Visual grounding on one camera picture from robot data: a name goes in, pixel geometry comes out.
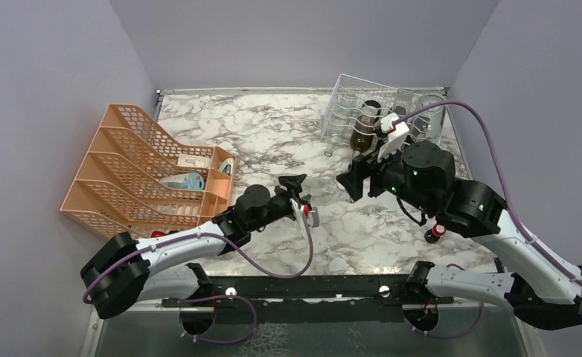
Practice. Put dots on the blue white stapler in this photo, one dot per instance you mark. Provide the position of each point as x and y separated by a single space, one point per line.
227 166

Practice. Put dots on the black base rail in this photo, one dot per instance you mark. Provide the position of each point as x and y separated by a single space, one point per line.
307 299

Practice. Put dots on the clear bottle with silver cap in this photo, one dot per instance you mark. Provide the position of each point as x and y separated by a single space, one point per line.
428 125

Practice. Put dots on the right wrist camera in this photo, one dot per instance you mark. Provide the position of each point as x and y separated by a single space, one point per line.
394 132

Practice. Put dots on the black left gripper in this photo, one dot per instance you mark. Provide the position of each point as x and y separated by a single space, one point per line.
295 190

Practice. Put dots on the clear square glass bottle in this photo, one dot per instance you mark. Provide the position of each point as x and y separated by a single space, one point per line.
323 191

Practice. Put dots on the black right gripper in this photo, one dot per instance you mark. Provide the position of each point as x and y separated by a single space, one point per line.
362 167

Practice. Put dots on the tall clear glass bottle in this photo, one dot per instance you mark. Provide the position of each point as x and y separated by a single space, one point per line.
404 100

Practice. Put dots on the green wine bottle white label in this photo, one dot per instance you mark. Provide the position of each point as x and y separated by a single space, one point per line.
363 134

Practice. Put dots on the orange plastic file organizer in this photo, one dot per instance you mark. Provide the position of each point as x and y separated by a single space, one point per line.
117 188

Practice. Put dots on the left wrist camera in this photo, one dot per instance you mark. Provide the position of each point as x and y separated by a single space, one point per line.
302 209

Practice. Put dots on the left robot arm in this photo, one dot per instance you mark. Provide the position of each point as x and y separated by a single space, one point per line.
125 270

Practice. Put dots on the white wire wine rack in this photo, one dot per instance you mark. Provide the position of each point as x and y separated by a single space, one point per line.
350 93

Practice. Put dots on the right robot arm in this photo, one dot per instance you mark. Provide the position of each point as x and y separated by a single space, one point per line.
541 288

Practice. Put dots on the white card box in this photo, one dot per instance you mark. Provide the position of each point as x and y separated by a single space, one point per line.
186 160

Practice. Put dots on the red and black stopper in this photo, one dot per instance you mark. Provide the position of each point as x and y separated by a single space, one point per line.
434 234

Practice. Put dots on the blue correction tape package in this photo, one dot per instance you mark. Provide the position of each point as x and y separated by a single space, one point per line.
185 181

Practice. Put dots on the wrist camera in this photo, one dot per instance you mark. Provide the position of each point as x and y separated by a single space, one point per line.
302 209
394 132

